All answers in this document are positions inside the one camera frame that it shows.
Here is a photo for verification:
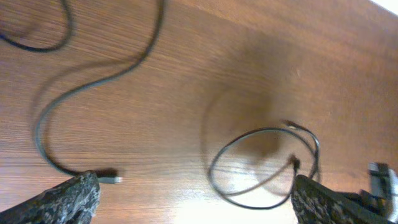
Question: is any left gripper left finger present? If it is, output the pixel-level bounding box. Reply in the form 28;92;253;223
1;170;100;224

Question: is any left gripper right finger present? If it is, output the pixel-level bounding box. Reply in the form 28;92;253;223
291;175;394;224

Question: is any thick black HDMI cable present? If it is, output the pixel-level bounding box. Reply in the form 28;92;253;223
33;0;123;185

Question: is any black micro USB cable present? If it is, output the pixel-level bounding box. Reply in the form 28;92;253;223
207;120;321;210

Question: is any thin black USB cable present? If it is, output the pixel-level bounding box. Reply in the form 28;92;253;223
0;0;74;53

